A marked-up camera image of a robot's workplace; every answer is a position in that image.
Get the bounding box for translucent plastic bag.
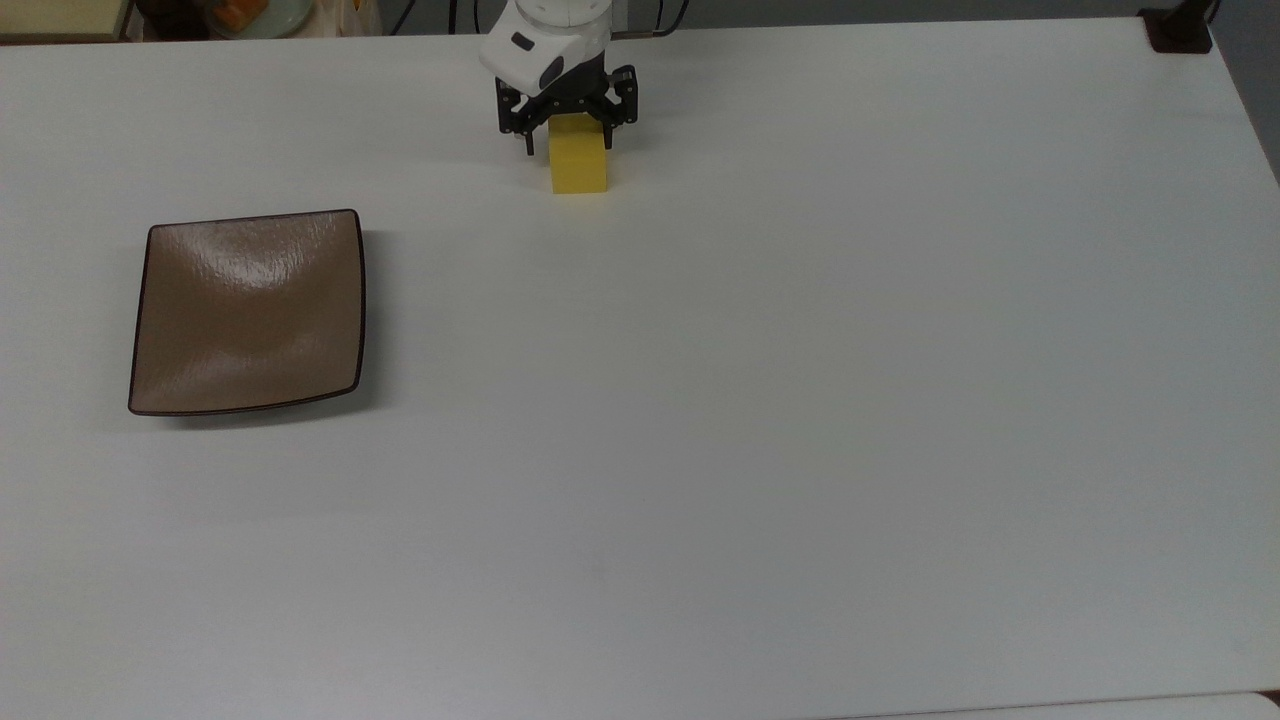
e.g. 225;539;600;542
312;0;387;39

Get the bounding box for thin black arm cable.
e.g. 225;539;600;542
610;0;693;40

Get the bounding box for green dish with orange food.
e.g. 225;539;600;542
205;0;317;40

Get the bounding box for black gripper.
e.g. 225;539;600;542
497;60;639;158

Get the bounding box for yellow cube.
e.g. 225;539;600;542
548;114;610;196

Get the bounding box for beige wooden box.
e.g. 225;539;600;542
0;0;137;44

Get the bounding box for square brown ceramic plate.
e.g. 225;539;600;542
127;208;368;418

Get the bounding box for black camera stand pole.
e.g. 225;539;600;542
1138;0;1223;55

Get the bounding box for black floor cables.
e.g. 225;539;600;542
386;0;463;36

